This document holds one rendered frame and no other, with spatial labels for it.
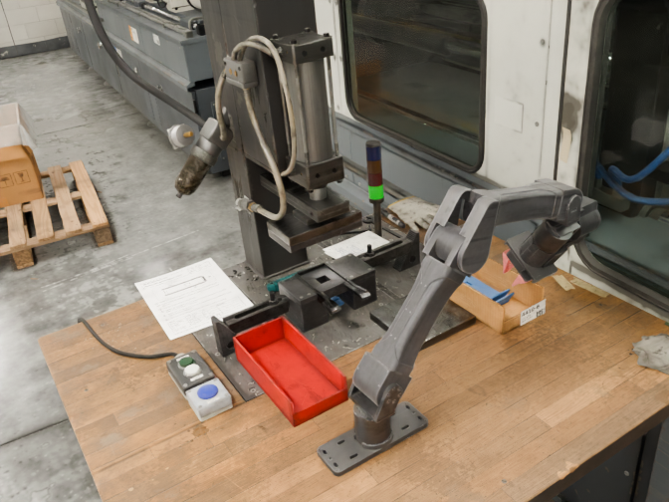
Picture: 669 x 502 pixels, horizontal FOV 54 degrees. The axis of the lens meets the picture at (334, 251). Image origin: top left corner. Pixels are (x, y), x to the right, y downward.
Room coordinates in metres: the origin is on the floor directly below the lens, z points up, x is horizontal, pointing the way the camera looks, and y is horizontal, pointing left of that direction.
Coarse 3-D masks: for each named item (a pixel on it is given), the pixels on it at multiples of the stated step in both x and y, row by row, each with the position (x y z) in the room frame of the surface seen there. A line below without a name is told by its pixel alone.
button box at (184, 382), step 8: (80, 320) 1.33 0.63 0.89; (88, 328) 1.28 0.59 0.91; (96, 336) 1.24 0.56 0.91; (104, 344) 1.21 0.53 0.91; (120, 352) 1.17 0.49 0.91; (192, 352) 1.11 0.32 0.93; (176, 360) 1.09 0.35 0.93; (200, 360) 1.08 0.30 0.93; (168, 368) 1.07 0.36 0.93; (176, 368) 1.07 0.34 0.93; (184, 368) 1.06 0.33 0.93; (200, 368) 1.05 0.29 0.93; (208, 368) 1.06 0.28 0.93; (176, 376) 1.04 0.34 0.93; (184, 376) 1.04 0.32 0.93; (192, 376) 1.03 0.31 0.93; (200, 376) 1.03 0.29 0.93; (208, 376) 1.03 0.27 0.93; (176, 384) 1.05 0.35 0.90; (184, 384) 1.01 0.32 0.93; (192, 384) 1.01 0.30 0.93; (184, 392) 1.00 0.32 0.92
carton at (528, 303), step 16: (480, 272) 1.32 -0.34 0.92; (496, 272) 1.28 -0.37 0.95; (512, 272) 1.24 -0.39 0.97; (464, 288) 1.21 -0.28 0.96; (496, 288) 1.27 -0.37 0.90; (512, 288) 1.24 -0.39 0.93; (528, 288) 1.20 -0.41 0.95; (544, 288) 1.16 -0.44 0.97; (464, 304) 1.21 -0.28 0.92; (480, 304) 1.16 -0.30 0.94; (496, 304) 1.12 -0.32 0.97; (512, 304) 1.21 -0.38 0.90; (528, 304) 1.19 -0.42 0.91; (544, 304) 1.16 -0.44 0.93; (480, 320) 1.16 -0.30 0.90; (496, 320) 1.12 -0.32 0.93; (512, 320) 1.12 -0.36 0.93; (528, 320) 1.14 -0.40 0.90
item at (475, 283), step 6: (468, 282) 1.30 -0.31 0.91; (474, 282) 1.30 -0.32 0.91; (480, 282) 1.29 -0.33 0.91; (474, 288) 1.27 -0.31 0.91; (480, 288) 1.27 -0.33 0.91; (486, 288) 1.27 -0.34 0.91; (492, 288) 1.26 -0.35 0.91; (486, 294) 1.24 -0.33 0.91; (492, 294) 1.24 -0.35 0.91; (498, 294) 1.20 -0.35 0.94; (504, 294) 1.21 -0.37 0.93
